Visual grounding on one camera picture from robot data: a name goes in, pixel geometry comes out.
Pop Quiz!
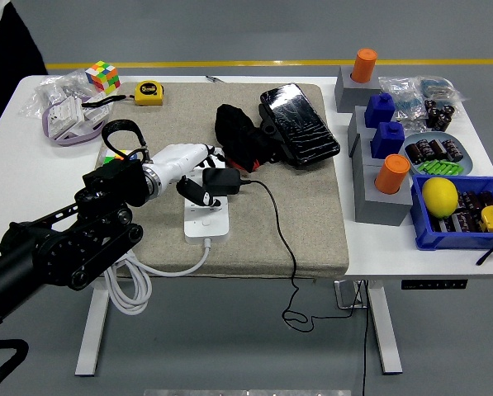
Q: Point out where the person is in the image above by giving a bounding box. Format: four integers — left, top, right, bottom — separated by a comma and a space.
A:
0, 0, 49, 139

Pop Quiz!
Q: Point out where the green plastic pieces pile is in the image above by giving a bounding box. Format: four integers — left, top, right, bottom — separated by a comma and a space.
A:
415, 160, 465, 176

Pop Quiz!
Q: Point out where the clear bag of small parts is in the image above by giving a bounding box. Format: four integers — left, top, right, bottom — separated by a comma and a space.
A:
378, 76, 428, 121

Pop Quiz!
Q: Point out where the grey block with hole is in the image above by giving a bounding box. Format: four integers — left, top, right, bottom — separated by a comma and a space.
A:
353, 163, 413, 227
334, 64, 382, 113
347, 105, 379, 158
348, 131, 390, 168

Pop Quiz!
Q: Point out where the blue block with knob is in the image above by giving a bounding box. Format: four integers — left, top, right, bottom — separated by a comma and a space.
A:
363, 92, 396, 129
369, 121, 406, 161

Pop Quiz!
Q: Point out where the light blue plate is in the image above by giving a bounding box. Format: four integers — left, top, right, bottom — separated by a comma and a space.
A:
398, 131, 474, 177

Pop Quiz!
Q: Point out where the clear bag of blue parts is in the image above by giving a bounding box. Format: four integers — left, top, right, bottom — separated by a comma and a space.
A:
419, 75, 469, 104

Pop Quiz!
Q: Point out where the black power adapter with cord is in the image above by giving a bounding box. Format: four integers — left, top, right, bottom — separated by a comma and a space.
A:
202, 167, 357, 334

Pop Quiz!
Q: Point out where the multicolour puzzle cube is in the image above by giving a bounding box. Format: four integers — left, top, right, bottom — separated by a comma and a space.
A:
84, 60, 121, 97
99, 148, 142, 166

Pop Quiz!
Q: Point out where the white table leg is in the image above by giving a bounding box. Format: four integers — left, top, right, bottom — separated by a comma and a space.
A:
74, 280, 111, 377
367, 280, 404, 375

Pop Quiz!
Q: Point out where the purple plastic tray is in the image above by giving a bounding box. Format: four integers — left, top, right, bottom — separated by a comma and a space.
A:
41, 95, 111, 149

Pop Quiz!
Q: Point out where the clear bag of white parts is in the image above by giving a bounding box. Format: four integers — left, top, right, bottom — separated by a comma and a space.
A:
17, 69, 98, 120

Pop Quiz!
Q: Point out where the black table control panel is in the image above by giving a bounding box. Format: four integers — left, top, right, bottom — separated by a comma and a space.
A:
401, 279, 469, 290

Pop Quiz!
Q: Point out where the black glossy phone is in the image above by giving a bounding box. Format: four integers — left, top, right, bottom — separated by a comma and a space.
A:
259, 82, 341, 168

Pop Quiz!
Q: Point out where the white plastic socket module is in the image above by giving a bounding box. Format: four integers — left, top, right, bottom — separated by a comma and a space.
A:
47, 97, 86, 139
83, 105, 111, 125

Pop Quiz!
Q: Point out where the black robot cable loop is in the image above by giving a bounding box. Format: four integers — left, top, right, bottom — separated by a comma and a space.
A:
0, 337, 30, 396

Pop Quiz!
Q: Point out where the yellow lemon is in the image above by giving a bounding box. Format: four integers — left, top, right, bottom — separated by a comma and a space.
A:
421, 177, 460, 219

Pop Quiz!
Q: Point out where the white power strip with cord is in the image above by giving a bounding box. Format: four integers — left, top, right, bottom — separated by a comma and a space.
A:
104, 158, 231, 317

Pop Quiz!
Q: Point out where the grey-brown fabric mat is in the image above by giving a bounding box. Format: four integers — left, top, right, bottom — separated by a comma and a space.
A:
92, 81, 351, 281

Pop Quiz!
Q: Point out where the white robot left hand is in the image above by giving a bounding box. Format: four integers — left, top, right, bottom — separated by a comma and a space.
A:
153, 142, 229, 210

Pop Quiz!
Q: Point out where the thin black hanging cable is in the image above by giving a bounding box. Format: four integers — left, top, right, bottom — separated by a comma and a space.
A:
358, 280, 374, 396

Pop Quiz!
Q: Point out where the black cloth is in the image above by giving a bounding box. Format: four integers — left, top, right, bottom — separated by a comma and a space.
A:
214, 103, 280, 173

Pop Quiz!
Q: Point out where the black phone holder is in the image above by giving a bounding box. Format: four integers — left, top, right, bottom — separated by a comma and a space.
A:
257, 102, 291, 164

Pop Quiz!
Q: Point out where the orange cylinder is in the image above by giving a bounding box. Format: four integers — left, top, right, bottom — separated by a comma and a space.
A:
350, 48, 378, 83
373, 153, 411, 195

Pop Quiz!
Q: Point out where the blue plastic bin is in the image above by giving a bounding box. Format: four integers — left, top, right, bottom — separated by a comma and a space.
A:
410, 175, 493, 252

